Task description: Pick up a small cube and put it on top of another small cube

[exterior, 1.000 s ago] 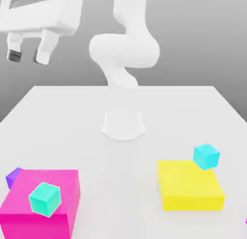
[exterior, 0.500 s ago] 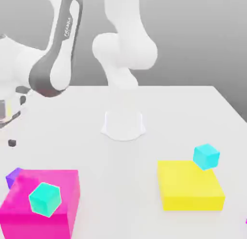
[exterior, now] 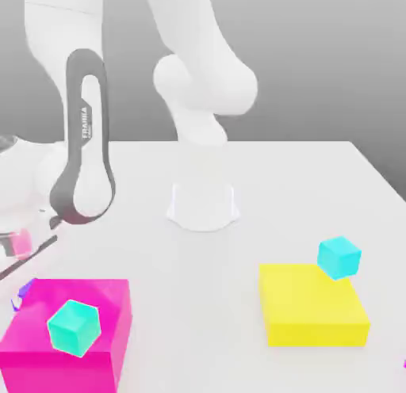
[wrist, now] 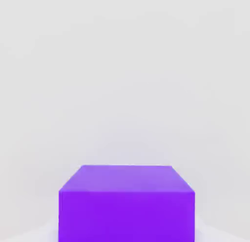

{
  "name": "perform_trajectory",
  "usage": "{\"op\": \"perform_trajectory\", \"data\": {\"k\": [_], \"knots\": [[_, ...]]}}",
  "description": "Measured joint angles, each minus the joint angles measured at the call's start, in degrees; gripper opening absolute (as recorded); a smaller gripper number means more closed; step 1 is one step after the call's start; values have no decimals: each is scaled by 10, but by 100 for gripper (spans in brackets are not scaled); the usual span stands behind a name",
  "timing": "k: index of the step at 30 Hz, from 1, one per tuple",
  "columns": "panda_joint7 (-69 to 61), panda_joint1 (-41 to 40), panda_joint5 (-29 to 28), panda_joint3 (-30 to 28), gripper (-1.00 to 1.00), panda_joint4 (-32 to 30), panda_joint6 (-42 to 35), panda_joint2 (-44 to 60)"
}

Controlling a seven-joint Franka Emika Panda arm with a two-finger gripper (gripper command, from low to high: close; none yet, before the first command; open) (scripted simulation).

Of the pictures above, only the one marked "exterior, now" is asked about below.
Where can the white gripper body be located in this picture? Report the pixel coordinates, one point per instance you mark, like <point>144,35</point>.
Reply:
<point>22,269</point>

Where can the small purple cube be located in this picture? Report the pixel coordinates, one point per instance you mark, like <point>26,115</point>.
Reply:
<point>24,290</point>

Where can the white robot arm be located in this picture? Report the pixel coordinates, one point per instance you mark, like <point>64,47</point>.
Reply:
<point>203,82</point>

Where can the small teal cube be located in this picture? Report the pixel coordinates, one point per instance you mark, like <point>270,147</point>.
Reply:
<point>74,331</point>

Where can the small cyan cube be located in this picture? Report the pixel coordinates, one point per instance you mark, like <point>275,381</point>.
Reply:
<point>339,258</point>

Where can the large magenta box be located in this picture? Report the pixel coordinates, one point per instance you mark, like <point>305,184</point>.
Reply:
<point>31,367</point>

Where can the large yellow box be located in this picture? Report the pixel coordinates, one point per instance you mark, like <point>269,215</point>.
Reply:
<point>311,313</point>

